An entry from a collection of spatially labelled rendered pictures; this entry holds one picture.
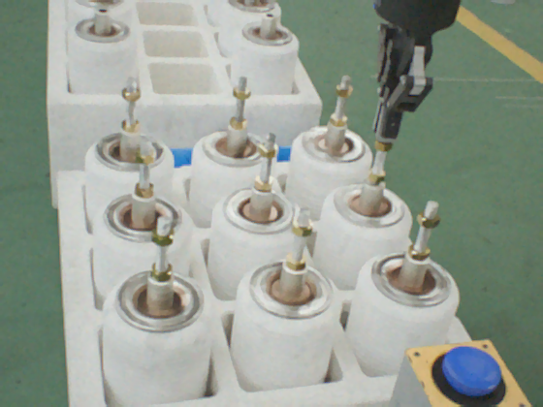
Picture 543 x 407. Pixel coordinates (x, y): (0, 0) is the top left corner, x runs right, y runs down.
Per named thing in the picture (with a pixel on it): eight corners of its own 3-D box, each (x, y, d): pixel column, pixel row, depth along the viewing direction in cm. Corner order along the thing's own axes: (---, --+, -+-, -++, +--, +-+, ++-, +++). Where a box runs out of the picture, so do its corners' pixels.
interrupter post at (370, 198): (367, 199, 84) (373, 173, 83) (384, 210, 83) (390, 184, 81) (352, 205, 83) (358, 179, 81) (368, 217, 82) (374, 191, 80)
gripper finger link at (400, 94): (404, 73, 68) (385, 93, 73) (404, 92, 67) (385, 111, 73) (434, 75, 68) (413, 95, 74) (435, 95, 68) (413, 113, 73)
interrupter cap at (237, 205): (286, 244, 76) (287, 238, 76) (212, 225, 77) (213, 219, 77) (303, 203, 82) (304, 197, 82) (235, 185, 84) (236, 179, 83)
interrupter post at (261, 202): (268, 223, 79) (271, 197, 77) (244, 217, 79) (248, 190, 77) (273, 209, 81) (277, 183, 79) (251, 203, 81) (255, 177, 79)
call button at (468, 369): (478, 360, 58) (486, 340, 57) (504, 402, 55) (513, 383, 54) (430, 365, 57) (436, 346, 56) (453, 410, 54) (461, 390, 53)
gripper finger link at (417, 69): (406, 36, 68) (399, 46, 71) (406, 87, 67) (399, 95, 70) (432, 39, 69) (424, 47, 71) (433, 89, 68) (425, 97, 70)
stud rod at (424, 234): (421, 271, 73) (440, 206, 68) (410, 272, 73) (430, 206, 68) (416, 265, 74) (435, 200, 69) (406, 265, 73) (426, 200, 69)
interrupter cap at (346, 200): (367, 180, 87) (368, 174, 87) (418, 215, 83) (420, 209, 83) (318, 201, 83) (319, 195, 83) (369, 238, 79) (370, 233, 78)
